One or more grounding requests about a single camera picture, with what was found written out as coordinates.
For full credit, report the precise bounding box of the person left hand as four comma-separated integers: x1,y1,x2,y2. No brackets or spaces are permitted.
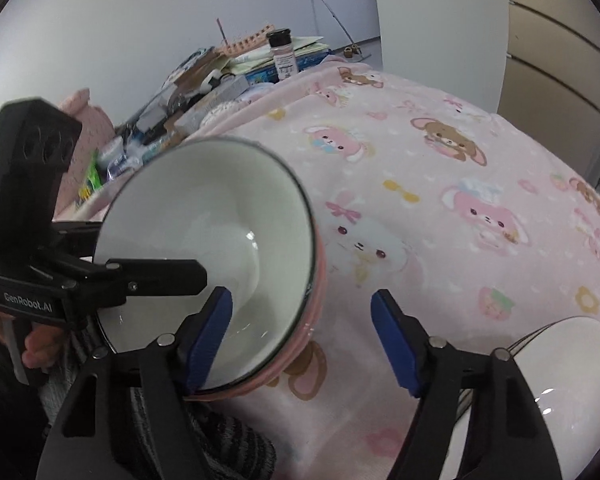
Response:
0,311,68,370

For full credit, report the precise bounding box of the white ribbed bowl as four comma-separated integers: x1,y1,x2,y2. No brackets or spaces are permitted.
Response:
94,138,318,391

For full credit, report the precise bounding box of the pink dish rack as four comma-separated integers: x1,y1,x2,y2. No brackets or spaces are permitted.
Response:
214,24,275,58

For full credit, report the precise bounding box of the large pink strawberry bowl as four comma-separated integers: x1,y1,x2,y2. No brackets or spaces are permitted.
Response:
187,234,330,402

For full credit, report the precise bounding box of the white life plate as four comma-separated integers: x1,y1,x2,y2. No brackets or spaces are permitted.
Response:
442,316,600,479

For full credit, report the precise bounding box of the spice jar black lid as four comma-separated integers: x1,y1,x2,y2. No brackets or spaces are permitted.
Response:
266,28,299,81

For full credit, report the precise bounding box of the mop leaning on wall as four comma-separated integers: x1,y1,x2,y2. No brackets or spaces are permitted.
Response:
320,0,370,62

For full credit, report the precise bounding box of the pink cartoon tablecloth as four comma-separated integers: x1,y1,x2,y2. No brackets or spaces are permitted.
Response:
76,58,600,479

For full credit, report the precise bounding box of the gold three-door refrigerator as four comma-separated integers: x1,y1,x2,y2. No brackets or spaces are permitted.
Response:
498,0,600,176

